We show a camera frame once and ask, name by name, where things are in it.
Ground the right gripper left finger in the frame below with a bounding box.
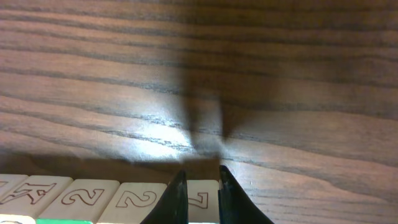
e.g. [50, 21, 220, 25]
[141, 170, 188, 224]

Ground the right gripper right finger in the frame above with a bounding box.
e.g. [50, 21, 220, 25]
[218, 165, 274, 224]

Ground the blue T block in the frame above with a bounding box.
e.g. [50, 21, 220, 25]
[187, 180, 220, 224]

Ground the green B block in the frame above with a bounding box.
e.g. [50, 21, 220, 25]
[36, 179, 120, 224]

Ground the yellow O block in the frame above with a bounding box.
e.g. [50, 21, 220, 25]
[1, 175, 73, 224]

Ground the green R block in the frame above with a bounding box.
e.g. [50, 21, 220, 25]
[1, 174, 29, 200]

